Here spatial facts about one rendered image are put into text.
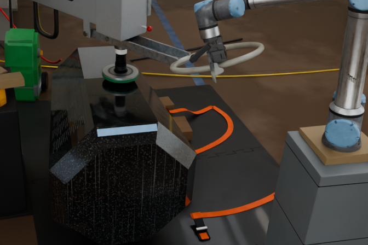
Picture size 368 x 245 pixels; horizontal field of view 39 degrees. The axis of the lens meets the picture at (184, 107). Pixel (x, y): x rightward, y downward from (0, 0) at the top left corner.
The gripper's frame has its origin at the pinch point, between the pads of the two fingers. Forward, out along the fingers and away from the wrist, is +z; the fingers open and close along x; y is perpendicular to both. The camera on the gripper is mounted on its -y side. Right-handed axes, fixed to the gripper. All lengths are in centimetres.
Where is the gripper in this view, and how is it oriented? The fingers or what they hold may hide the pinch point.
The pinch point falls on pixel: (216, 80)
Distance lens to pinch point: 246.0
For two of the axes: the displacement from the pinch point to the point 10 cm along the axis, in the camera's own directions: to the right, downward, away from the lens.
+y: 9.6, -1.9, -2.0
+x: 1.4, -2.9, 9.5
